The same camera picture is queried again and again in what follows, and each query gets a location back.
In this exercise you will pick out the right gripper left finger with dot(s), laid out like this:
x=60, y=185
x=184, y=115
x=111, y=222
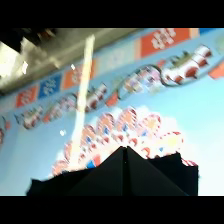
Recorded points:
x=106, y=176

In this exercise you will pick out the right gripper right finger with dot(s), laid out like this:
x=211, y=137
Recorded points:
x=146, y=180

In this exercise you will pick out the black garment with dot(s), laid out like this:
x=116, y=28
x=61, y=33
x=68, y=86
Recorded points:
x=180, y=173

